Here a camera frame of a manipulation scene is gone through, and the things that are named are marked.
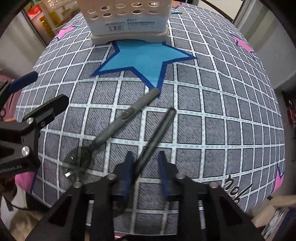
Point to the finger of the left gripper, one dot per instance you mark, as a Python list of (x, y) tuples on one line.
[(23, 81), (45, 114)]

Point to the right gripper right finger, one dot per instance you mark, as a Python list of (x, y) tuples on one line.
[(167, 173)]

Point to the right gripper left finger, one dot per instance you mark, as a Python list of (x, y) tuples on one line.
[(123, 172)]

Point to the dark grey spoon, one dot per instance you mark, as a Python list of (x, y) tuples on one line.
[(153, 142), (80, 158)]

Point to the pink star left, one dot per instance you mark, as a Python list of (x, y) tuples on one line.
[(64, 31)]

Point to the pink star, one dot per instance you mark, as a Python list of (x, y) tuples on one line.
[(244, 45), (64, 31)]

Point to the grey checked tablecloth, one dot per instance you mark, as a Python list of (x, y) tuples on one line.
[(227, 129)]

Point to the beige utensil holder caddy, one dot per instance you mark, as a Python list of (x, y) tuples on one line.
[(126, 20)]

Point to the blue star sticker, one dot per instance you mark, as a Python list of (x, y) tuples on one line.
[(148, 61)]

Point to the pink star right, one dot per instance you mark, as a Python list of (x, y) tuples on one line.
[(244, 45)]

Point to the blue-tipped chopstick far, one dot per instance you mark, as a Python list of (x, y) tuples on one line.
[(174, 12)]

